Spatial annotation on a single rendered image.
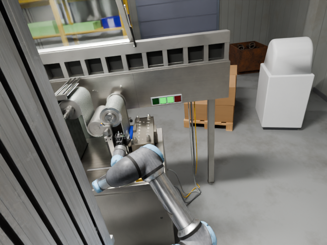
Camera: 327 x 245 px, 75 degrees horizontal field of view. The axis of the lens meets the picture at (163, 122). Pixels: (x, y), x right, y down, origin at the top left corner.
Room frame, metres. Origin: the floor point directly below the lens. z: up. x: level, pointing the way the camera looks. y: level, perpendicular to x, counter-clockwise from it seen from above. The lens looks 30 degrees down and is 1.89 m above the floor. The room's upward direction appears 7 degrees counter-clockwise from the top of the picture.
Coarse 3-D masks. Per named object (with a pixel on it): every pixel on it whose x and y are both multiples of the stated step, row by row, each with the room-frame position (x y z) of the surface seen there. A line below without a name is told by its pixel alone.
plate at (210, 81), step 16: (208, 64) 1.59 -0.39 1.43; (224, 64) 1.59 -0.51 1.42; (80, 80) 1.61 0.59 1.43; (96, 80) 1.61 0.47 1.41; (112, 80) 1.61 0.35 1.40; (128, 80) 1.60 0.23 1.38; (144, 80) 1.60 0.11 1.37; (160, 80) 1.60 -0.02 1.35; (176, 80) 1.60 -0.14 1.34; (192, 80) 1.60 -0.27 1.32; (208, 80) 1.59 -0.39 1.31; (224, 80) 1.59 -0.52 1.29; (96, 96) 1.61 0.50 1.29; (128, 96) 1.60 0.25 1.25; (144, 96) 1.60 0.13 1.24; (160, 96) 1.60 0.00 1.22; (192, 96) 1.60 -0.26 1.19; (208, 96) 1.59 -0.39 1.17; (224, 96) 1.59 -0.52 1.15
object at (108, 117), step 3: (108, 114) 1.25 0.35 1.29; (111, 114) 1.26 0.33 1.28; (105, 117) 1.25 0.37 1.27; (108, 117) 1.25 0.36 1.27; (111, 117) 1.25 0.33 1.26; (114, 117) 1.25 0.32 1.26; (105, 120) 1.25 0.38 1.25; (108, 120) 1.26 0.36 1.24; (114, 120) 1.25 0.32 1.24; (111, 123) 1.25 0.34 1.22
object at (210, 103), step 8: (208, 104) 1.76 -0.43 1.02; (208, 112) 1.76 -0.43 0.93; (208, 120) 1.76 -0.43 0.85; (208, 128) 1.76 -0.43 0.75; (208, 136) 1.76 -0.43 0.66; (208, 144) 1.76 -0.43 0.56; (208, 152) 1.76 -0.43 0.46; (208, 160) 1.76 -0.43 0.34; (208, 168) 1.76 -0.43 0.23; (208, 176) 1.77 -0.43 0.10
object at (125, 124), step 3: (126, 111) 1.51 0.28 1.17; (126, 114) 1.49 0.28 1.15; (123, 117) 1.37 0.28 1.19; (126, 117) 1.46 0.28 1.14; (123, 120) 1.34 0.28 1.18; (126, 120) 1.44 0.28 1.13; (123, 123) 1.32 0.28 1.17; (126, 123) 1.41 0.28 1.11; (123, 126) 1.30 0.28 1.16; (126, 126) 1.39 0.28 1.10; (123, 129) 1.28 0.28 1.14; (126, 129) 1.37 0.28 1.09; (123, 132) 1.28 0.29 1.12; (126, 135) 1.33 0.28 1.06
